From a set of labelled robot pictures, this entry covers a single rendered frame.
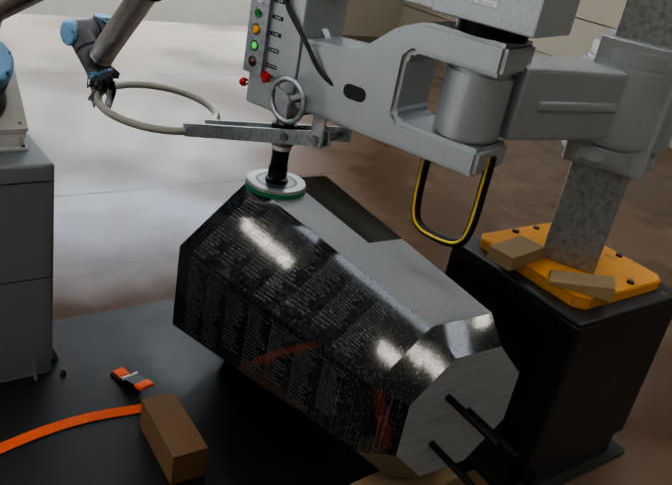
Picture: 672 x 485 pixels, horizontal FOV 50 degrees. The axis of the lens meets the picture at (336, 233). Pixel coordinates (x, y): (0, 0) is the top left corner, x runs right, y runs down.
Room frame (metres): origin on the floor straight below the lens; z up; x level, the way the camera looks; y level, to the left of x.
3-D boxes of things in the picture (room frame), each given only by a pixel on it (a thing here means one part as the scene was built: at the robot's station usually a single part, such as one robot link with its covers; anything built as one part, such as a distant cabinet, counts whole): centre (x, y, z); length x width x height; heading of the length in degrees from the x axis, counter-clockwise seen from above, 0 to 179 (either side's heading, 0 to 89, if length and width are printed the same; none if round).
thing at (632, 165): (2.40, -0.85, 1.36); 0.35 x 0.35 x 0.41
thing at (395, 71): (2.17, -0.08, 1.30); 0.74 x 0.23 x 0.49; 57
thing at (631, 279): (2.40, -0.85, 0.76); 0.49 x 0.49 x 0.05; 39
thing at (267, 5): (2.34, 0.37, 1.37); 0.08 x 0.03 x 0.28; 57
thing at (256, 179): (2.39, 0.25, 0.84); 0.21 x 0.21 x 0.01
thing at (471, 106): (2.04, -0.31, 1.34); 0.19 x 0.19 x 0.20
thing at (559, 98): (2.29, -0.68, 1.36); 0.74 x 0.34 x 0.25; 124
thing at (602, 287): (2.16, -0.83, 0.80); 0.20 x 0.10 x 0.05; 77
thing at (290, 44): (2.35, 0.18, 1.32); 0.36 x 0.22 x 0.45; 57
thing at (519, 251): (2.28, -0.62, 0.81); 0.20 x 0.10 x 0.05; 137
